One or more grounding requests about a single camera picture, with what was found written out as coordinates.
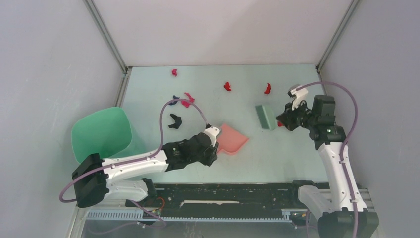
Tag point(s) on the black paper scrap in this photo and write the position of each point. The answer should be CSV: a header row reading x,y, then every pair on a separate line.
x,y
177,121

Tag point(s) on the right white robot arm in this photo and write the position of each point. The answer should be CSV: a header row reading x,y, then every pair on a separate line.
x,y
345,215

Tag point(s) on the right aluminium frame post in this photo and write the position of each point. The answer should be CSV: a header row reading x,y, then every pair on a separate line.
x,y
338,33

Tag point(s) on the pink plastic dustpan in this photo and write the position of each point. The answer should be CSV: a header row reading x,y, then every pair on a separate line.
x,y
230,140

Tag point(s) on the green hand brush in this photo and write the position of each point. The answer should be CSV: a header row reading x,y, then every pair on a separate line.
x,y
266,117

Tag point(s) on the green plastic waste bin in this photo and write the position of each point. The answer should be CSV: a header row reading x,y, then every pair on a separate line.
x,y
107,132

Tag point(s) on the magenta paper scrap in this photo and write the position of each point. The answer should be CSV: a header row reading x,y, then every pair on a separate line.
x,y
187,102

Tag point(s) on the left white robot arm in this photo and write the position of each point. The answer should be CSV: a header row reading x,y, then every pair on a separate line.
x,y
97,179

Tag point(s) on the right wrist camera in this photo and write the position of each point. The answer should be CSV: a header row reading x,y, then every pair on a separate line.
x,y
298,94

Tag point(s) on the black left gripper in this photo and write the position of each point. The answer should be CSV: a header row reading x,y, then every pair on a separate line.
x,y
212,156

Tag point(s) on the aluminium frame post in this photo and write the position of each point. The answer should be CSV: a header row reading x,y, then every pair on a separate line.
x,y
338,33
101,25

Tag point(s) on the left aluminium frame post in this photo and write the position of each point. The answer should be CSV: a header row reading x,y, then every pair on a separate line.
x,y
101,25

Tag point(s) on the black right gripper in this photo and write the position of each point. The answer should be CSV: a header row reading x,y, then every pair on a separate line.
x,y
287,117

